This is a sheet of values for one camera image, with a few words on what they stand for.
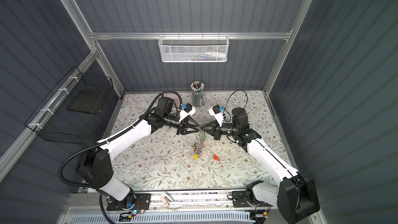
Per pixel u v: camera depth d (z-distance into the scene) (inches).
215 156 34.9
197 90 39.0
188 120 28.7
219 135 27.1
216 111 25.8
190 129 27.7
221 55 35.7
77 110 29.2
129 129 21.0
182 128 26.8
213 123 26.9
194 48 48.8
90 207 29.0
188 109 25.8
